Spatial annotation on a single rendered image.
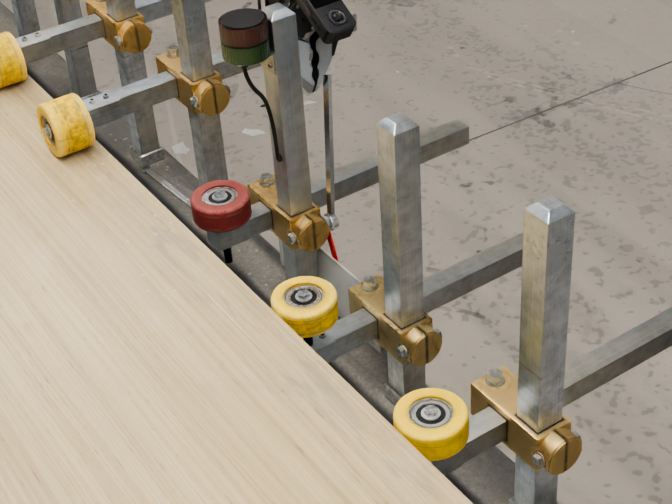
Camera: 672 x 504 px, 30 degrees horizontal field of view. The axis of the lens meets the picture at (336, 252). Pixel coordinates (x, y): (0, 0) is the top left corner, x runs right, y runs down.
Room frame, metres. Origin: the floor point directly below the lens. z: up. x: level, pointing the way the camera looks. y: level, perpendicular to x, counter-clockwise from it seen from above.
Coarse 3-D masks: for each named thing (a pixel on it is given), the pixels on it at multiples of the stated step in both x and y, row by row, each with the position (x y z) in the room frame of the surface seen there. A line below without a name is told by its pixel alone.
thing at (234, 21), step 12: (228, 12) 1.41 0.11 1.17; (240, 12) 1.40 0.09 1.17; (252, 12) 1.40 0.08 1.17; (228, 24) 1.37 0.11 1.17; (240, 24) 1.37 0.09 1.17; (252, 24) 1.37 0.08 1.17; (240, 48) 1.36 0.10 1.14; (264, 60) 1.41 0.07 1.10; (252, 84) 1.39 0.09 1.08; (264, 96) 1.39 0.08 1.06; (276, 144) 1.39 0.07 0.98; (276, 156) 1.40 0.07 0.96
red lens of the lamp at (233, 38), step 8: (264, 24) 1.37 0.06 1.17; (224, 32) 1.37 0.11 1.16; (232, 32) 1.36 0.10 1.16; (240, 32) 1.36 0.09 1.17; (248, 32) 1.36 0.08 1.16; (256, 32) 1.36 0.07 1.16; (264, 32) 1.37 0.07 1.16; (224, 40) 1.37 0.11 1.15; (232, 40) 1.36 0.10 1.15; (240, 40) 1.36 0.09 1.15; (248, 40) 1.36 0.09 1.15; (256, 40) 1.36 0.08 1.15; (264, 40) 1.37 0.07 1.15
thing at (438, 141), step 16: (448, 128) 1.60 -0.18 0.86; (464, 128) 1.60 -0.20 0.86; (432, 144) 1.57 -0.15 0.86; (448, 144) 1.58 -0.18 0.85; (464, 144) 1.60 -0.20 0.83; (368, 160) 1.53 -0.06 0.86; (320, 176) 1.50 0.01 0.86; (336, 176) 1.49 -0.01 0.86; (352, 176) 1.49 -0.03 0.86; (368, 176) 1.51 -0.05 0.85; (320, 192) 1.46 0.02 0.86; (336, 192) 1.48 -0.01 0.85; (352, 192) 1.49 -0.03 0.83; (256, 208) 1.43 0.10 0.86; (256, 224) 1.41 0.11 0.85; (208, 240) 1.40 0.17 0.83; (224, 240) 1.38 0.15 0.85; (240, 240) 1.39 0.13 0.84
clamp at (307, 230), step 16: (256, 192) 1.45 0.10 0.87; (272, 192) 1.45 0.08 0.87; (272, 208) 1.42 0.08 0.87; (272, 224) 1.42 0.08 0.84; (288, 224) 1.38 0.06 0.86; (304, 224) 1.37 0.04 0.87; (320, 224) 1.38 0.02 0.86; (288, 240) 1.37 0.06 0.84; (304, 240) 1.37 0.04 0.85; (320, 240) 1.38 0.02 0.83
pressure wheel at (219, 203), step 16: (208, 192) 1.41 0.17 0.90; (224, 192) 1.40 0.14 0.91; (240, 192) 1.40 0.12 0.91; (192, 208) 1.38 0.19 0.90; (208, 208) 1.37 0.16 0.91; (224, 208) 1.37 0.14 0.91; (240, 208) 1.37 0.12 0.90; (208, 224) 1.36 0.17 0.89; (224, 224) 1.36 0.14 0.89; (240, 224) 1.37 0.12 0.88; (224, 256) 1.40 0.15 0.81
